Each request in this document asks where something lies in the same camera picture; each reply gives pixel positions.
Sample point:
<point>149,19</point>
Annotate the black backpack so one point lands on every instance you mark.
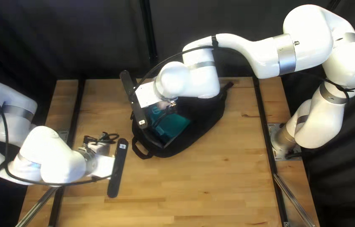
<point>202,123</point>

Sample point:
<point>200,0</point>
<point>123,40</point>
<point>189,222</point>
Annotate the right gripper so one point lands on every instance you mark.
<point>147,94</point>

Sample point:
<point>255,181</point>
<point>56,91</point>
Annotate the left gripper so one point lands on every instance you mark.
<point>105,165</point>

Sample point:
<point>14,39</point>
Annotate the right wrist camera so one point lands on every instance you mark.
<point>133,97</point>

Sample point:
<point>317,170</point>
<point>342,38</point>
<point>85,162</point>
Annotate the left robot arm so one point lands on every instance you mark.
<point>51,154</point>

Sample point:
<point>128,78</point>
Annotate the translucent teal lunch box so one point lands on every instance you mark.
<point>172,126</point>

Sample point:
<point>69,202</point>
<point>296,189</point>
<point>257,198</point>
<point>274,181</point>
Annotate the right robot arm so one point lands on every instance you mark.
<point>306,41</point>

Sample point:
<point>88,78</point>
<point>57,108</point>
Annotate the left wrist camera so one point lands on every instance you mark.
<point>117,167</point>

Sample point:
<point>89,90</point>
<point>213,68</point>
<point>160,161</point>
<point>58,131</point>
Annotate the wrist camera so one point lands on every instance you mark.
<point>133,97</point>
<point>117,167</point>

